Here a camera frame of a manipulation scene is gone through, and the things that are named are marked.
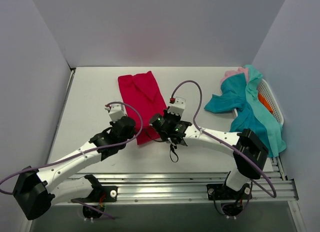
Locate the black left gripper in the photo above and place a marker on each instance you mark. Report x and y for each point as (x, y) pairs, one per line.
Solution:
(127, 122)

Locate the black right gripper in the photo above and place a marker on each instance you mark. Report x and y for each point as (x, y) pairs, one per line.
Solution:
(178, 138)

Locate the red t shirt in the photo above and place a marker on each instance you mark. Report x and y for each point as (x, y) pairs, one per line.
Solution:
(142, 92)

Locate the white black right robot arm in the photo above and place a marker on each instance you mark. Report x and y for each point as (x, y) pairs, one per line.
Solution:
(245, 147)

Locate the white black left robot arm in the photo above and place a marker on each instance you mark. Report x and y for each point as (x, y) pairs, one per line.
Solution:
(36, 190)

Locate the blue t shirt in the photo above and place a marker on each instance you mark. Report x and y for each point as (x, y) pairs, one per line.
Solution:
(233, 96)

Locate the pink t shirt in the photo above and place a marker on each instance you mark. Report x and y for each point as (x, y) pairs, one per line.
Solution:
(240, 70)

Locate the orange t shirt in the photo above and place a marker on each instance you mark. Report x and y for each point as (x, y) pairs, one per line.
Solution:
(262, 99)

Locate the white perforated laundry basket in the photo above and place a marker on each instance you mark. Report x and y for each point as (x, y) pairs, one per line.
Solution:
(264, 89)

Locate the light teal t shirt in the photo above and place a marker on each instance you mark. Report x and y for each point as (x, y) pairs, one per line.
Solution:
(261, 113)

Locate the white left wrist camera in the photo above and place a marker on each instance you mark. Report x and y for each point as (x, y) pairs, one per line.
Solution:
(115, 112)

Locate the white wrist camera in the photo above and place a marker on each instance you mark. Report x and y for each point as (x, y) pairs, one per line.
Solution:
(115, 112)
(177, 106)

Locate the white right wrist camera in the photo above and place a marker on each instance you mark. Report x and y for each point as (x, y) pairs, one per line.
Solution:
(177, 106)

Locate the aluminium frame rail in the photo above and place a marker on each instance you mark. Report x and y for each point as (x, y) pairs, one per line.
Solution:
(168, 188)

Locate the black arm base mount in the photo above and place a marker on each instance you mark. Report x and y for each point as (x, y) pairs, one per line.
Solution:
(100, 194)

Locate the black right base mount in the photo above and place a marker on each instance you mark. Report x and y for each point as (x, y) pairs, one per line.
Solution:
(222, 192)

